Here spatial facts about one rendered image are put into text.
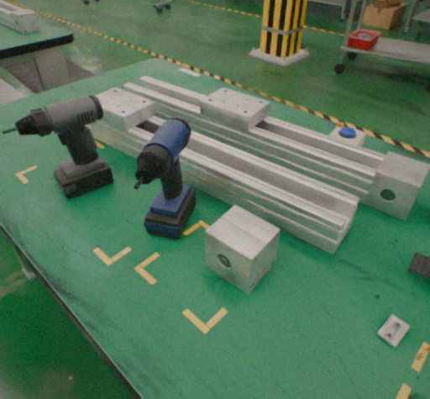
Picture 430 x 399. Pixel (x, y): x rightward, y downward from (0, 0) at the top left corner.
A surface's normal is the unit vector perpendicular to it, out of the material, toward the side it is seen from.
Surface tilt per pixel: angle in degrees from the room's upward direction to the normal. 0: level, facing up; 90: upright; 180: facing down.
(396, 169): 0
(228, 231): 0
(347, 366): 0
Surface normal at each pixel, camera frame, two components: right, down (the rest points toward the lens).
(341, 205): -0.60, 0.49
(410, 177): 0.00, -0.79
